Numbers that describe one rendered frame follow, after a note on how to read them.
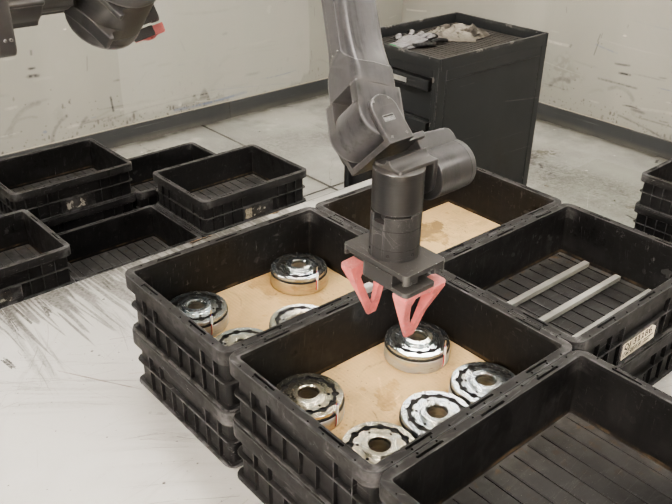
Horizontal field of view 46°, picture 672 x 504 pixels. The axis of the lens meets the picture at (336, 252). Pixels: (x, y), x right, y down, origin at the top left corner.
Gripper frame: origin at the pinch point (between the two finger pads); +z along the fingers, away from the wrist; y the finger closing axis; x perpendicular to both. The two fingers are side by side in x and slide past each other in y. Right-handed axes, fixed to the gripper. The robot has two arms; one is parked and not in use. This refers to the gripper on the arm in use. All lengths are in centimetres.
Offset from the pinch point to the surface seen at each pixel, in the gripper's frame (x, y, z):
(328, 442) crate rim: 9.9, -0.6, 13.3
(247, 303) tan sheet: -10, 43, 24
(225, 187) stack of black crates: -77, 151, 59
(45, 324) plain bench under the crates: 14, 79, 37
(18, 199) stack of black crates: -14, 166, 50
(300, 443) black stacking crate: 8.7, 6.2, 19.0
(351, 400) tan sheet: -5.7, 12.0, 23.4
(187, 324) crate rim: 9.4, 31.4, 13.5
